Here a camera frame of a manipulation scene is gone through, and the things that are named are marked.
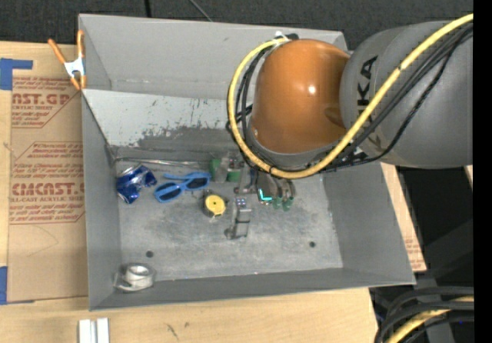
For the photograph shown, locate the crushed blue can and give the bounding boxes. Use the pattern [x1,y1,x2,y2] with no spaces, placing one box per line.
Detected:
[115,164,158,205]

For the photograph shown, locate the blue sunglasses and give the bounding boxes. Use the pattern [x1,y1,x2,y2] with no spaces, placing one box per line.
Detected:
[153,171,212,205]

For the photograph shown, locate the silver tape roll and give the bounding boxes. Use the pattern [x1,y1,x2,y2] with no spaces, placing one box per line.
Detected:
[113,262,157,293]

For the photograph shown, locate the brown cardboard board red print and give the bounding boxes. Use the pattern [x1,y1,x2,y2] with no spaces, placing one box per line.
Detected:
[0,40,428,306]

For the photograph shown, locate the grey metal bin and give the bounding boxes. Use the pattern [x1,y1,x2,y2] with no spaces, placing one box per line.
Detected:
[78,13,417,311]

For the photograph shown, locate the yellow and black round disc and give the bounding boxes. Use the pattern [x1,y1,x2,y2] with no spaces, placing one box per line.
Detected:
[200,189,228,220]

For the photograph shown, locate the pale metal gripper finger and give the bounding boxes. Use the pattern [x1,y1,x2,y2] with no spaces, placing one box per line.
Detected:
[213,157,245,183]
[224,196,254,240]

